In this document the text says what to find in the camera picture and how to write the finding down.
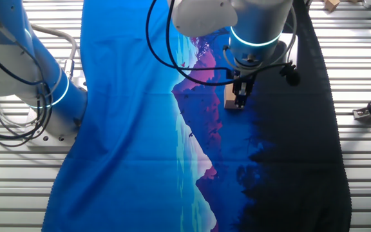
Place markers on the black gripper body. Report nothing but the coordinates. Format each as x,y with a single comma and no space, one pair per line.
244,80

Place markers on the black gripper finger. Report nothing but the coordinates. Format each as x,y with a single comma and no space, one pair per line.
245,95
237,95

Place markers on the light wooden cube block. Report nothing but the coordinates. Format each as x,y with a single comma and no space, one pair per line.
228,98

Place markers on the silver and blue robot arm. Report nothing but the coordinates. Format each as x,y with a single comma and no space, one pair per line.
53,83

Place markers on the small wooden block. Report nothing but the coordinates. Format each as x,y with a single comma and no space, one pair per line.
332,4

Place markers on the printed mountain landscape cloth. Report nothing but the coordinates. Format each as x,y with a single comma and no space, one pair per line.
124,129

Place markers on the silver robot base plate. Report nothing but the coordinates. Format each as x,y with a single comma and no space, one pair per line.
53,140

